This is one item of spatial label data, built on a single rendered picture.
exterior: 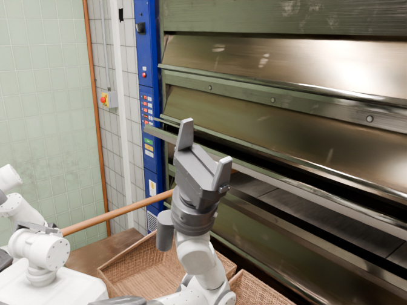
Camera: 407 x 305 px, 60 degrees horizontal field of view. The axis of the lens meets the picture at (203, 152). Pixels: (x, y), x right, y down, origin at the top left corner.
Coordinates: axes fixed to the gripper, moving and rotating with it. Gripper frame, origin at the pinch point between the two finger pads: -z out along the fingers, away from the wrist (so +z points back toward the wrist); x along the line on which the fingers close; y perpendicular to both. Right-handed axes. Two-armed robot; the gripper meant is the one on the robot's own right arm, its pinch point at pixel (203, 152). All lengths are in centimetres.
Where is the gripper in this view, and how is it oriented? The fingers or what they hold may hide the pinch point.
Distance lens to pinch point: 58.8
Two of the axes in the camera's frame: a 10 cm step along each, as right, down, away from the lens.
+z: -1.2, 7.3, 6.7
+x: -5.7, -6.0, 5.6
